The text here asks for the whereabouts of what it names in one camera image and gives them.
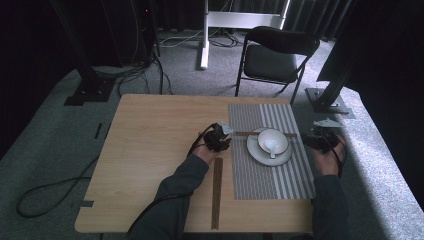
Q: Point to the white desk frame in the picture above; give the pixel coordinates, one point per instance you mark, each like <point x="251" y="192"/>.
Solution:
<point x="233" y="19"/>

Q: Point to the white bowl with dark rim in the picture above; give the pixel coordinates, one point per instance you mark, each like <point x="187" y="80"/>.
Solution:
<point x="278" y="136"/>

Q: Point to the black tape strip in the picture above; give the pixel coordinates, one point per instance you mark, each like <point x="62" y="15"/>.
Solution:
<point x="98" y="130"/>

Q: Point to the grey tape piece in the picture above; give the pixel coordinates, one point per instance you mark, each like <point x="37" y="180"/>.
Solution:
<point x="86" y="203"/>

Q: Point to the black folding chair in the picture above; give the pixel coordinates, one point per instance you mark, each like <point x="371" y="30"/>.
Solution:
<point x="270" y="63"/>

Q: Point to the white ceramic spoon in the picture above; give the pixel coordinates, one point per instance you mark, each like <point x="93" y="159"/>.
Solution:
<point x="271" y="145"/>

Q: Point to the black metal stand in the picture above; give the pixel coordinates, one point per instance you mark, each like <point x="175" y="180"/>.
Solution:
<point x="328" y="101"/>
<point x="90" y="90"/>

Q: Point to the person's right hand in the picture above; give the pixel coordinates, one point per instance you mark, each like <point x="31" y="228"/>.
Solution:
<point x="328" y="165"/>

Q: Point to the dark curtain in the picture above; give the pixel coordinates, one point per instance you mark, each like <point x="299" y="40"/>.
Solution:
<point x="316" y="16"/>

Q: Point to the white plate with dark rim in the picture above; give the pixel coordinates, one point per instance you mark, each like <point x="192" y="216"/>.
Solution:
<point x="253" y="148"/>

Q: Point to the dark cabinet with red light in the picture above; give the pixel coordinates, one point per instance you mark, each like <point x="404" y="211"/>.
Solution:
<point x="133" y="30"/>

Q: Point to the grey striped placemat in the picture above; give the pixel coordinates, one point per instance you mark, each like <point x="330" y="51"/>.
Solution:
<point x="253" y="183"/>

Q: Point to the person's left hand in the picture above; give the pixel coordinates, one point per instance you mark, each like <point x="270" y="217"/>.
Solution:
<point x="205" y="155"/>

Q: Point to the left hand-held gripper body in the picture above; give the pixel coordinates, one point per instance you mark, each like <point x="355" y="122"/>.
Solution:
<point x="215" y="140"/>

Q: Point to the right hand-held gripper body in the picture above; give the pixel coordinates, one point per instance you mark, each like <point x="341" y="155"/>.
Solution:
<point x="325" y="140"/>

